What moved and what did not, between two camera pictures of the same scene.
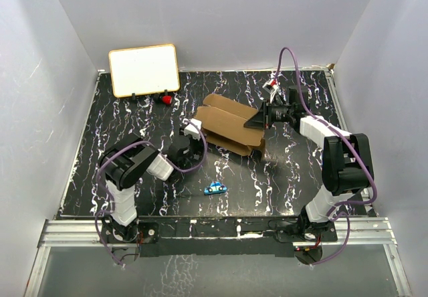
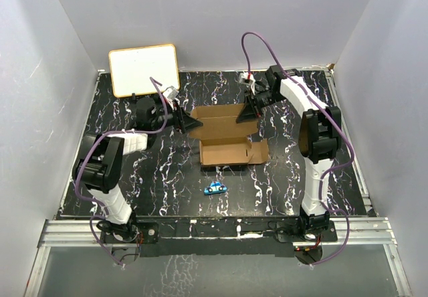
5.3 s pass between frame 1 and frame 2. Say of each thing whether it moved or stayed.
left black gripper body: moved
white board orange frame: stayed
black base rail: stayed
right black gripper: moved
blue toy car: stayed
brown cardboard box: moved
